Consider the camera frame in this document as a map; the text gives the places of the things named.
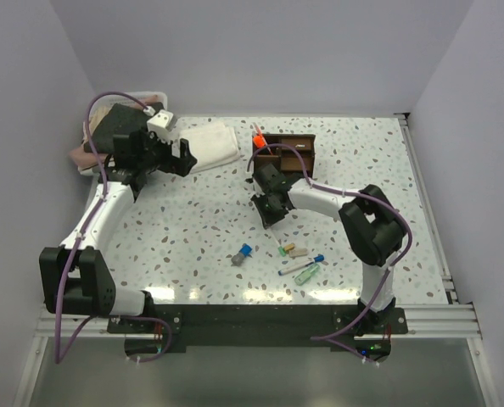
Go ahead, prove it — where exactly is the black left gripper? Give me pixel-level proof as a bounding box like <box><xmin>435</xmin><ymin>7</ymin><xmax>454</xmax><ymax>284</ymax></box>
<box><xmin>137</xmin><ymin>126</ymin><xmax>196</xmax><ymax>178</ymax></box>

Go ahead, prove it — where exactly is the brown wooden desk organizer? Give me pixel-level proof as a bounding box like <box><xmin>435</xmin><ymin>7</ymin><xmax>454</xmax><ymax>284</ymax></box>
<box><xmin>252</xmin><ymin>133</ymin><xmax>316</xmax><ymax>177</ymax></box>

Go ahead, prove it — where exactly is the orange black highlighter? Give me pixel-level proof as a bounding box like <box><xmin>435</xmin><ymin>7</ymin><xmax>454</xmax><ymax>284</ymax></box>
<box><xmin>253</xmin><ymin>134</ymin><xmax>266</xmax><ymax>148</ymax></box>

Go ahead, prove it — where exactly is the red gel pen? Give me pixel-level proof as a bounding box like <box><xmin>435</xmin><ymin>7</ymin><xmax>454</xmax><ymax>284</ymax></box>
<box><xmin>262</xmin><ymin>144</ymin><xmax>273</xmax><ymax>155</ymax></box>

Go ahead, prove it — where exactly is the beige eraser block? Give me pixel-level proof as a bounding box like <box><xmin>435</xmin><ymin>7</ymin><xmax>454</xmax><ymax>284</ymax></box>
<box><xmin>288</xmin><ymin>248</ymin><xmax>308</xmax><ymax>259</ymax></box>

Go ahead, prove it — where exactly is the white blue cap pen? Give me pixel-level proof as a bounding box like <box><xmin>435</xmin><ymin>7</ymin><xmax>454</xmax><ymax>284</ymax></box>
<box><xmin>277</xmin><ymin>261</ymin><xmax>313</xmax><ymax>276</ymax></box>

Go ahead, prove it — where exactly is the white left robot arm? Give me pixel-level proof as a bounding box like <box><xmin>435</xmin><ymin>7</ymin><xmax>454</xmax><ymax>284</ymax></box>
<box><xmin>39</xmin><ymin>130</ymin><xmax>197</xmax><ymax>332</ymax></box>

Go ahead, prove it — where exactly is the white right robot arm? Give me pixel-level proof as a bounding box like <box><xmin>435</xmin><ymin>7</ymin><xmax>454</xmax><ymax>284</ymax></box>
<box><xmin>251</xmin><ymin>164</ymin><xmax>412</xmax><ymax>333</ymax></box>

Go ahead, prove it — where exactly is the white folded towel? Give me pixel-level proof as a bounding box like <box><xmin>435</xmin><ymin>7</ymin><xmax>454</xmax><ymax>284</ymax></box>
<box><xmin>179</xmin><ymin>121</ymin><xmax>240</xmax><ymax>174</ymax></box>

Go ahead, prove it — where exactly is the blue grey pencil sharpener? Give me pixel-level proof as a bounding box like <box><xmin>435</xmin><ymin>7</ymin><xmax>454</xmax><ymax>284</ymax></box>
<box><xmin>231</xmin><ymin>244</ymin><xmax>253</xmax><ymax>266</ymax></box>

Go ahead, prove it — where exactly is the dark green folded cloth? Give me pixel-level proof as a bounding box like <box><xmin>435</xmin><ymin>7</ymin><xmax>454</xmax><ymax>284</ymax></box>
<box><xmin>91</xmin><ymin>103</ymin><xmax>150</xmax><ymax>154</ymax></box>

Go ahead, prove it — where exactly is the white plastic laundry basket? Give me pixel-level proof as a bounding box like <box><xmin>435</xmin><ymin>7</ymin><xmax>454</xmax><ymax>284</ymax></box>
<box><xmin>99</xmin><ymin>91</ymin><xmax>169</xmax><ymax>108</ymax></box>

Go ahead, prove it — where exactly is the blue cap white marker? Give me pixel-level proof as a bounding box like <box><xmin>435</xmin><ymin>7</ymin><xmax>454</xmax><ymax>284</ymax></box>
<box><xmin>305</xmin><ymin>254</ymin><xmax>324</xmax><ymax>266</ymax></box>

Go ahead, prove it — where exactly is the pink folded cloth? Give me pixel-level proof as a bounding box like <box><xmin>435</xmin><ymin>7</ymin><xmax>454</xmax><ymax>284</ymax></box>
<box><xmin>69</xmin><ymin>145</ymin><xmax>98</xmax><ymax>173</ymax></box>

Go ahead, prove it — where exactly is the green transparent utility knife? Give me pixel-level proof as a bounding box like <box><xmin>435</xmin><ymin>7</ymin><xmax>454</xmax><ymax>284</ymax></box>
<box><xmin>294</xmin><ymin>263</ymin><xmax>320</xmax><ymax>287</ymax></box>

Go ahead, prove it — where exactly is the cream folded cloth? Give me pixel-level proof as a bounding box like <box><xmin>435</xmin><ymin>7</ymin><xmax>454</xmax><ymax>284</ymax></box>
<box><xmin>83</xmin><ymin>106</ymin><xmax>111</xmax><ymax>140</ymax></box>

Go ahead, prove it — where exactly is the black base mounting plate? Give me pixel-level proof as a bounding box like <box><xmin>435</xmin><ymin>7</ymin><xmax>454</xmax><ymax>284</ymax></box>
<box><xmin>106</xmin><ymin>303</ymin><xmax>408</xmax><ymax>355</ymax></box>

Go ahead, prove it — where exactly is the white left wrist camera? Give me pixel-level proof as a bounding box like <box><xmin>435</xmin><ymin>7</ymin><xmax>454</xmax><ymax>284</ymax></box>
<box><xmin>147</xmin><ymin>109</ymin><xmax>178</xmax><ymax>143</ymax></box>

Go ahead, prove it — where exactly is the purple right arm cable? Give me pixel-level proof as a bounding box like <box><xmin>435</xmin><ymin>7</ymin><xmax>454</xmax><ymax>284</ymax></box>
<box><xmin>246</xmin><ymin>143</ymin><xmax>414</xmax><ymax>368</ymax></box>

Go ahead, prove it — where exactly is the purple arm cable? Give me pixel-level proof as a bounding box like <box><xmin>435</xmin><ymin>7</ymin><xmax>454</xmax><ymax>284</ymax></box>
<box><xmin>53</xmin><ymin>91</ymin><xmax>177</xmax><ymax>365</ymax></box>
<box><xmin>246</xmin><ymin>143</ymin><xmax>414</xmax><ymax>368</ymax></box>

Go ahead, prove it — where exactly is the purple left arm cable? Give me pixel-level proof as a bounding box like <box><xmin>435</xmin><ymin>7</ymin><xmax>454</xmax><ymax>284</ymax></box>
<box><xmin>53</xmin><ymin>91</ymin><xmax>177</xmax><ymax>365</ymax></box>

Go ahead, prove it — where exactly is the aluminium front rail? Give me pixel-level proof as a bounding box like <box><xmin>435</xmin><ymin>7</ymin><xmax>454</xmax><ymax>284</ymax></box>
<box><xmin>34</xmin><ymin>304</ymin><xmax>483</xmax><ymax>339</ymax></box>

